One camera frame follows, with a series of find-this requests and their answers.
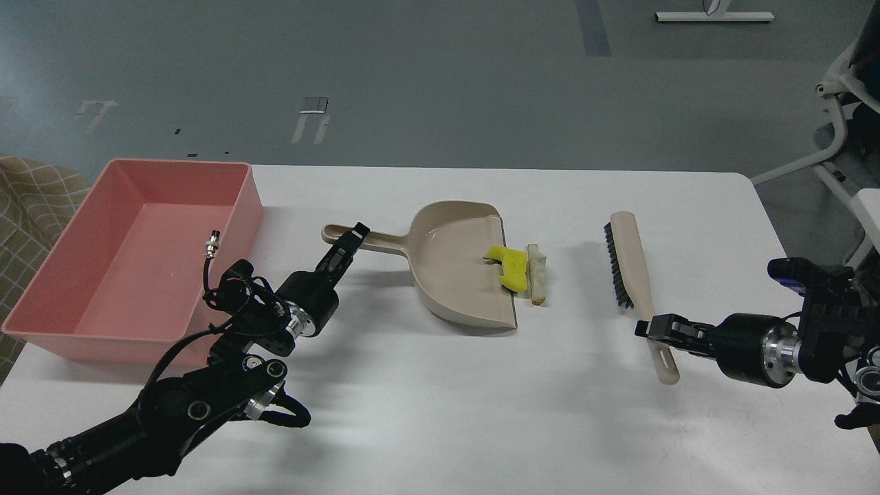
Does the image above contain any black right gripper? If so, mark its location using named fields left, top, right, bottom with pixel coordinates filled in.
left=635, top=313, right=801, bottom=388

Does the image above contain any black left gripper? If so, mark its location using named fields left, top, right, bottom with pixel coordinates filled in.
left=276, top=223, right=371, bottom=338

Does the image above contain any beige plastic dustpan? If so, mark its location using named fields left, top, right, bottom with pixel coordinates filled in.
left=360, top=201, right=518, bottom=330

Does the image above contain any beige hand brush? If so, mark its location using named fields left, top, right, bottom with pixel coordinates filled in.
left=604, top=211, right=680, bottom=386

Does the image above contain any white bread slice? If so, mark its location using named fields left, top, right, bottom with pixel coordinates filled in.
left=526, top=243, right=547, bottom=306

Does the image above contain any yellow green sponge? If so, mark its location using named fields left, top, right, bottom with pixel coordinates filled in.
left=483, top=245, right=528, bottom=294

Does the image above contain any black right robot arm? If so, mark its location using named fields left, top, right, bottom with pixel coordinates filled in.
left=635, top=257, right=879, bottom=430

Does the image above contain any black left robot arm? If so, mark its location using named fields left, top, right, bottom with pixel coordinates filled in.
left=2, top=223, right=370, bottom=494

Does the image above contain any pink plastic bin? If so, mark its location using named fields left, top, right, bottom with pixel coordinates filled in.
left=2, top=159, right=262, bottom=364

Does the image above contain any white office chair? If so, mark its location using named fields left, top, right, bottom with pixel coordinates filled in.
left=749, top=21, right=880, bottom=269

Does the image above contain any beige checkered cloth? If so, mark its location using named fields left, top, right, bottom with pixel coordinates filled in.
left=0, top=154, right=92, bottom=386

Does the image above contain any white stand base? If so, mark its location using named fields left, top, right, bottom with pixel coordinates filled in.
left=654, top=1, right=776, bottom=24

